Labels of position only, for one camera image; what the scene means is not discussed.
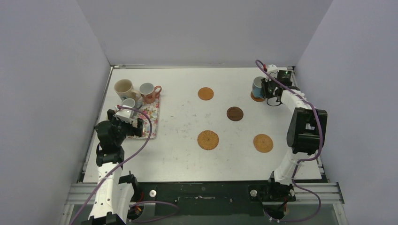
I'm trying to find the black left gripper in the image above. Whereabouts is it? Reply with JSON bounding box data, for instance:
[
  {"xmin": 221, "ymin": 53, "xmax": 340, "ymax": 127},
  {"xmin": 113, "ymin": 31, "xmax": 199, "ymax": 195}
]
[{"xmin": 108, "ymin": 110, "xmax": 143, "ymax": 146}]

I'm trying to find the blue mug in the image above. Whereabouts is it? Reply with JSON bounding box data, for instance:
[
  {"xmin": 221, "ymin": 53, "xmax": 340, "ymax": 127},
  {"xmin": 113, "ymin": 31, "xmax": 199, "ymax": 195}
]
[{"xmin": 252, "ymin": 76, "xmax": 265, "ymax": 99}]

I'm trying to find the pink mug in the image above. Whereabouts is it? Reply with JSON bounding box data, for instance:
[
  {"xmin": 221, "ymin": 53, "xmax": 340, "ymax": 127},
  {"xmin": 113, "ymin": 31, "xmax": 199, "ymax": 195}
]
[{"xmin": 139, "ymin": 82, "xmax": 162, "ymax": 104}]

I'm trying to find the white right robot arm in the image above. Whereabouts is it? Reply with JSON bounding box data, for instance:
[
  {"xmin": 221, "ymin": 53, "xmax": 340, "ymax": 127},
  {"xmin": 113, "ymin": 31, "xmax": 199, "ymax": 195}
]
[{"xmin": 261, "ymin": 65, "xmax": 328, "ymax": 201}]

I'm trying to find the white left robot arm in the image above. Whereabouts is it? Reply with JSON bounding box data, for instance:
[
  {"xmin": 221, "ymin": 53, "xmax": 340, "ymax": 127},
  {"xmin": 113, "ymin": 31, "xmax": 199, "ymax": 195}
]
[{"xmin": 82, "ymin": 105, "xmax": 143, "ymax": 225}]

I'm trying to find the light wooden coaster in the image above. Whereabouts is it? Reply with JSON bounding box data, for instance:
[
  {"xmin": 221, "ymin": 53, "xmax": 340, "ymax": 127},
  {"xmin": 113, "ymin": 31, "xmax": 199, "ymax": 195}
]
[
  {"xmin": 250, "ymin": 92, "xmax": 265, "ymax": 102},
  {"xmin": 198, "ymin": 87, "xmax": 214, "ymax": 100}
]

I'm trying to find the small white cup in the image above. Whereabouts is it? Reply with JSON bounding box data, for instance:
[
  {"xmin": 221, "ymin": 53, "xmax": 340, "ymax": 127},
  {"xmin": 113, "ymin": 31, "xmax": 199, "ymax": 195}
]
[{"xmin": 121, "ymin": 98, "xmax": 136, "ymax": 109}]

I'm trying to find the dark walnut wooden coaster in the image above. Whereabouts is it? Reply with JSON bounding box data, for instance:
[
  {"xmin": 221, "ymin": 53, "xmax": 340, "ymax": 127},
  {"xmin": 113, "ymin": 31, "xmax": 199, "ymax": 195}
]
[{"xmin": 226, "ymin": 106, "xmax": 244, "ymax": 121}]

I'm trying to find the woven rattan coaster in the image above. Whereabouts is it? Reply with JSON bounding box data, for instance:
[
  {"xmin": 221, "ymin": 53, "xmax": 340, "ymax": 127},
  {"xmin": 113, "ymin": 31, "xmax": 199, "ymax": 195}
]
[
  {"xmin": 253, "ymin": 134, "xmax": 274, "ymax": 153},
  {"xmin": 197, "ymin": 130, "xmax": 219, "ymax": 150}
]

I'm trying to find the floral rectangular tray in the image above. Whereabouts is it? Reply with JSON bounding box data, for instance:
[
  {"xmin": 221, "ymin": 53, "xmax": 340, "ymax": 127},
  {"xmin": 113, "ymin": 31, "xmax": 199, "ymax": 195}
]
[{"xmin": 130, "ymin": 97, "xmax": 161, "ymax": 140}]

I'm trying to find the large cream mug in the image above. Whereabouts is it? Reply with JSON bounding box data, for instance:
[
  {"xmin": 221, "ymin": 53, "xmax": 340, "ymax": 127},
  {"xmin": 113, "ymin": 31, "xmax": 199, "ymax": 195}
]
[{"xmin": 114, "ymin": 79, "xmax": 141, "ymax": 100}]

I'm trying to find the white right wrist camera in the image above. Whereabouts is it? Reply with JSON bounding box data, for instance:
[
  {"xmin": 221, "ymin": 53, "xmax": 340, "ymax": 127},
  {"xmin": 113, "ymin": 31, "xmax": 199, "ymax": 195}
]
[{"xmin": 267, "ymin": 65, "xmax": 279, "ymax": 78}]

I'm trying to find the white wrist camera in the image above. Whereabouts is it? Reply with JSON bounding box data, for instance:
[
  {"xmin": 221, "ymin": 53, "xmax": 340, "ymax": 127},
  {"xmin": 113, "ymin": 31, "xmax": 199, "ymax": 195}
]
[
  {"xmin": 267, "ymin": 65, "xmax": 279, "ymax": 78},
  {"xmin": 115, "ymin": 107, "xmax": 134, "ymax": 124}
]

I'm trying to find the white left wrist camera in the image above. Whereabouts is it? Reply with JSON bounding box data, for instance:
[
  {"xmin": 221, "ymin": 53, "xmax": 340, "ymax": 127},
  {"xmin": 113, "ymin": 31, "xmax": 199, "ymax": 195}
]
[{"xmin": 115, "ymin": 107, "xmax": 134, "ymax": 124}]

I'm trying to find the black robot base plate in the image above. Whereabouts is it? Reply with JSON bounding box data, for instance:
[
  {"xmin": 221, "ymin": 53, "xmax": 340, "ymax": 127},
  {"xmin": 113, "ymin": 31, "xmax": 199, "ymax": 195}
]
[{"xmin": 132, "ymin": 180, "xmax": 296, "ymax": 216}]

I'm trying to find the aluminium table frame rail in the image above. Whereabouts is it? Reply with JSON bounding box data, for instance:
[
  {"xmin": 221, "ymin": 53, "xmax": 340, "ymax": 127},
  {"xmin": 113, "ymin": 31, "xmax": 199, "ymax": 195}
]
[{"xmin": 65, "ymin": 183, "xmax": 344, "ymax": 205}]

